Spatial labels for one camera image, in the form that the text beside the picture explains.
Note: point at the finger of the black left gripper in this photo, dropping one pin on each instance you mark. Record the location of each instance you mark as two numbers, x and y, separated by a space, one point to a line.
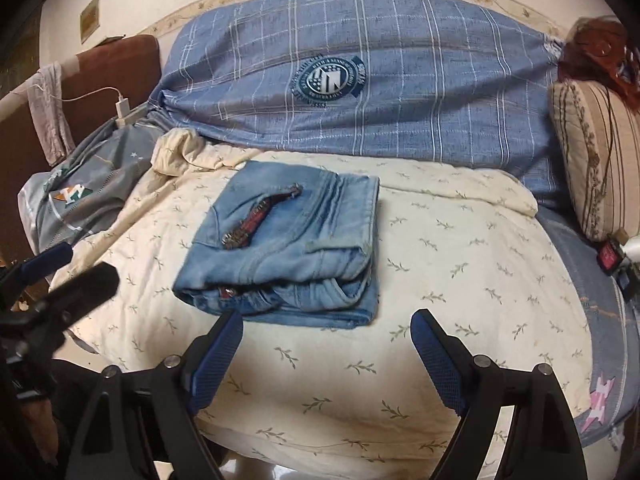
77 297
47 262

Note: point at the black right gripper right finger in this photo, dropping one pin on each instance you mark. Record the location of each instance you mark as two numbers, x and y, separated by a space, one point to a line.
542 441

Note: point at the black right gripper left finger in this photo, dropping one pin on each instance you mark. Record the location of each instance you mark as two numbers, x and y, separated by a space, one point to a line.
133 419

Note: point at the light blue denim pants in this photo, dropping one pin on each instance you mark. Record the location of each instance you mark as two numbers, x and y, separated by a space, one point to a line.
289 245

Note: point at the grey pillow with logo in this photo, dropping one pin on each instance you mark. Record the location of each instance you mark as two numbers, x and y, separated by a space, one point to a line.
84 194

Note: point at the blue grey bedsheet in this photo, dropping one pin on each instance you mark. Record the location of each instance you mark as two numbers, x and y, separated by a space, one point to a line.
613 326

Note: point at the cream floral quilt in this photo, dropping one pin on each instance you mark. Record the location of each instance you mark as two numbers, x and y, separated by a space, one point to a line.
352 404

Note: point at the pink cloth on headboard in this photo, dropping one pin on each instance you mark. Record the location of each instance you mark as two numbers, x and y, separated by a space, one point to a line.
45 102

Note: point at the small red object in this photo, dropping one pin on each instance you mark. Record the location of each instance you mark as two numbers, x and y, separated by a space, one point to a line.
610 256

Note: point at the brown wooden headboard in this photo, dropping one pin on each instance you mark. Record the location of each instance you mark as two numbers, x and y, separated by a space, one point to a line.
91 82

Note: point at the white tube object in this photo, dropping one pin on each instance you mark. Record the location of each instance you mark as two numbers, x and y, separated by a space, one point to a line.
631 249

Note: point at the beige striped pillow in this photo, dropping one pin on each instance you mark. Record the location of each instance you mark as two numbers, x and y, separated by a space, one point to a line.
599 137

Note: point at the blue plaid blanket with emblem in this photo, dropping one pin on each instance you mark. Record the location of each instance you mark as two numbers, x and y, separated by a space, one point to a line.
436 80

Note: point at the white charger with cable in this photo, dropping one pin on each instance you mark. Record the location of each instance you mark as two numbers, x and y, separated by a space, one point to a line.
125 113

